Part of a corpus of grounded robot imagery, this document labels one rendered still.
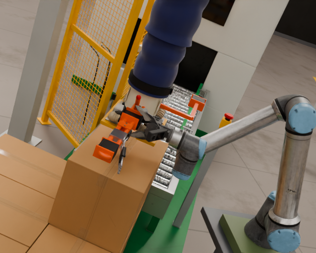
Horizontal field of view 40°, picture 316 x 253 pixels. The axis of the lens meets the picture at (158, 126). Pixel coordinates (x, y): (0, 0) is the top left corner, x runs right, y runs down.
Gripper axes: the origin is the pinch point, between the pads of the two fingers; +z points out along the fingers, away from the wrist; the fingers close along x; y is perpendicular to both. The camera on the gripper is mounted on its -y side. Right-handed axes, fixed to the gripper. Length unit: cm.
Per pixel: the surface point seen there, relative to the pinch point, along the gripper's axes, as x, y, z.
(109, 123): -11.0, 10.8, 10.1
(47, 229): -70, -9, 18
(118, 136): 1.5, -21.9, -0.6
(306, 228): -124, 199, -175
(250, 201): -124, 205, -117
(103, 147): 2.2, -36.3, 1.4
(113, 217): -49, -5, -10
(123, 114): 2.2, -2.2, 3.1
